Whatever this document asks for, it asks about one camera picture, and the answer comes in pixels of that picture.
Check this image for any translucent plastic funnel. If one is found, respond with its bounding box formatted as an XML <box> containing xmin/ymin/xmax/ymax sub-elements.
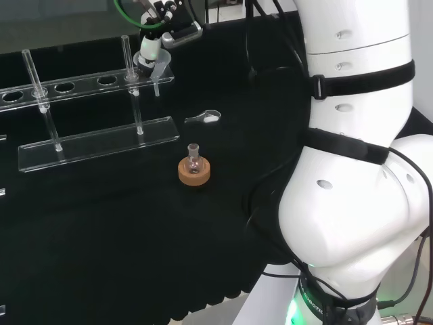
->
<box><xmin>133</xmin><ymin>48</ymin><xmax>173</xmax><ymax>98</ymax></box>

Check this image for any glass weighing funnel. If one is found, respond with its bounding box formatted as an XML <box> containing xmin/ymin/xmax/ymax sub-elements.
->
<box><xmin>184</xmin><ymin>109</ymin><xmax>223</xmax><ymax>125</ymax></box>

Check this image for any cork ring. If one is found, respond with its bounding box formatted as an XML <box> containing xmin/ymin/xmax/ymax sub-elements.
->
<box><xmin>177</xmin><ymin>156</ymin><xmax>212</xmax><ymax>187</ymax></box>

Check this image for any clear acrylic funnel stand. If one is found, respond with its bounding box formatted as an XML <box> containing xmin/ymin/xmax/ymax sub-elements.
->
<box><xmin>0</xmin><ymin>35</ymin><xmax>181</xmax><ymax>173</ymax></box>

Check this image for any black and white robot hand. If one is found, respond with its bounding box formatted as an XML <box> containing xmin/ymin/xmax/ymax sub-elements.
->
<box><xmin>134</xmin><ymin>0</ymin><xmax>204</xmax><ymax>77</ymax></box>

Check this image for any black bench cloth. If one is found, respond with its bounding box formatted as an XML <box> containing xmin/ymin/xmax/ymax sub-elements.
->
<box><xmin>0</xmin><ymin>15</ymin><xmax>433</xmax><ymax>325</ymax></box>

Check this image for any small glass round-bottom flask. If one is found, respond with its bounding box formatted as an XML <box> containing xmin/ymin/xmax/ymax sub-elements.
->
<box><xmin>186</xmin><ymin>143</ymin><xmax>204</xmax><ymax>175</ymax></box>

